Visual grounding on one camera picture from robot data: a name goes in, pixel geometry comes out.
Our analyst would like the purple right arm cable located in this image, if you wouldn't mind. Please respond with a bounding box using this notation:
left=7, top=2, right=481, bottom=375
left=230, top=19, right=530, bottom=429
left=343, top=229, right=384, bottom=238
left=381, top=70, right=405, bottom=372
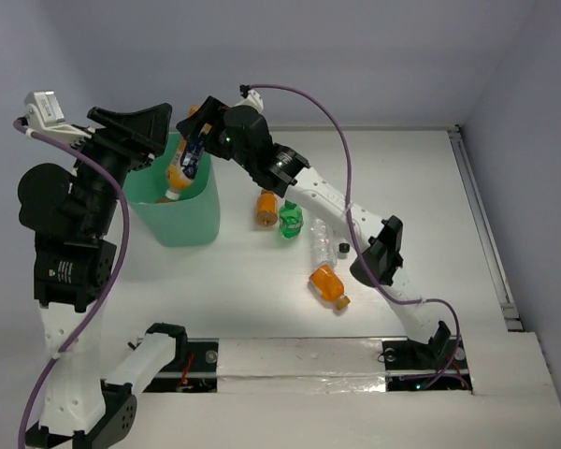
left=238, top=82, right=462, bottom=390

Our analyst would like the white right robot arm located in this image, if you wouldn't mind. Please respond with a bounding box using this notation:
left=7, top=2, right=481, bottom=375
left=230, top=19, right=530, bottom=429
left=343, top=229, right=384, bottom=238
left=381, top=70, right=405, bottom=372
left=176, top=96, right=446, bottom=367

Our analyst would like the orange juice bottle gold cap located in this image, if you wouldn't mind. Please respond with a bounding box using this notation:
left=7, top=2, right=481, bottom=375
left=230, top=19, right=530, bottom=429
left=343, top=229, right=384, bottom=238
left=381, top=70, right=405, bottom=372
left=255, top=189, right=278, bottom=227

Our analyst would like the orange blue label drink bottle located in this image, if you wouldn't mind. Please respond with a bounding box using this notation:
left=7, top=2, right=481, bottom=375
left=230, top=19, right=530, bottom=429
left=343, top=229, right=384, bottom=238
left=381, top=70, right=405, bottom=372
left=163, top=105, right=211, bottom=202

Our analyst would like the aluminium table edge rail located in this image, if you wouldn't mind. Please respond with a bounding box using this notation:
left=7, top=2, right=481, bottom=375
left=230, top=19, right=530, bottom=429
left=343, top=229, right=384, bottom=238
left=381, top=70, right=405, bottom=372
left=447, top=126, right=525, bottom=332

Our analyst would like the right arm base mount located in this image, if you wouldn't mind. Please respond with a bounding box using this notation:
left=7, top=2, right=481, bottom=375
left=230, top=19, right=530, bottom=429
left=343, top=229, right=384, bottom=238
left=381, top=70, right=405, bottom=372
left=377, top=321, right=472, bottom=392

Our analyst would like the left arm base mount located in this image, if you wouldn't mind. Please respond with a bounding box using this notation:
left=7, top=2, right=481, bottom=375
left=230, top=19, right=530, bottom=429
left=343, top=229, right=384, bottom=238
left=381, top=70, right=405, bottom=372
left=143, top=323, right=219, bottom=393

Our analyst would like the clear crushed water bottle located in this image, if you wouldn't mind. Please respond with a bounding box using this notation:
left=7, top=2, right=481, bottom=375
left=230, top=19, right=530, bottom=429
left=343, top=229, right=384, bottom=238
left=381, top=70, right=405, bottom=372
left=310, top=218, right=338, bottom=268

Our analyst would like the silver foil tape strip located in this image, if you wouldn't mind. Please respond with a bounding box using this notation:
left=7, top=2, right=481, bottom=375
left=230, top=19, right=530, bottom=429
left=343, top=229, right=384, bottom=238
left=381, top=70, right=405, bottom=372
left=216, top=338, right=386, bottom=395

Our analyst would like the small orange juice bottle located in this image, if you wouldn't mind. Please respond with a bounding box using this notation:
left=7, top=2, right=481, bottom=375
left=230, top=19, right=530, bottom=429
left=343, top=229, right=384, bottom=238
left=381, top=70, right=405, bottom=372
left=309, top=264, right=351, bottom=311

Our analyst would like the green plastic bin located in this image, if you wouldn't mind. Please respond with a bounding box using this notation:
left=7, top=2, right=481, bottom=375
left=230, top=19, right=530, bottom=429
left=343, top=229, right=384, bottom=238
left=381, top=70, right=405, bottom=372
left=123, top=132, right=221, bottom=247

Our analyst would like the clear bottle black cap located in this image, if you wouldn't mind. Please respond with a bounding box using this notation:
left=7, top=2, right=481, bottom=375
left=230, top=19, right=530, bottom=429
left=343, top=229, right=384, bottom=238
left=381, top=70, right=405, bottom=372
left=338, top=242, right=351, bottom=253

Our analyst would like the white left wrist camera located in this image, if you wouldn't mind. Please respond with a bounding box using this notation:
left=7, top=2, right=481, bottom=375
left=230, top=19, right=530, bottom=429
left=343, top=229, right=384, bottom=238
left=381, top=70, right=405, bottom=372
left=24, top=91, right=93, bottom=146

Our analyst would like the green plastic soda bottle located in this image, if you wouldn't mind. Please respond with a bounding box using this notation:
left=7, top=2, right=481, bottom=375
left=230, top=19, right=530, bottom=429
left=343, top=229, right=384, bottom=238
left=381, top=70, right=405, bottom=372
left=279, top=200, right=304, bottom=239

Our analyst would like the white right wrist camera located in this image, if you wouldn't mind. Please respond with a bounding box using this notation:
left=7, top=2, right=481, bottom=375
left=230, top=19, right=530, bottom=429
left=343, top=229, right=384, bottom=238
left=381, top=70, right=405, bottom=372
left=236, top=84, right=264, bottom=114

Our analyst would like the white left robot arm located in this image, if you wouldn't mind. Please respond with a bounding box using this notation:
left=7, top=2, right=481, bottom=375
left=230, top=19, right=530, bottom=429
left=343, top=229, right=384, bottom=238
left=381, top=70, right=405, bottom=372
left=14, top=100, right=193, bottom=448

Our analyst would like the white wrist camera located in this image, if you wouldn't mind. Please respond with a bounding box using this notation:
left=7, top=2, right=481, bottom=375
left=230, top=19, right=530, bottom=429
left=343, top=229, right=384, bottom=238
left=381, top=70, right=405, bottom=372
left=236, top=84, right=264, bottom=114
left=24, top=91, right=93, bottom=146

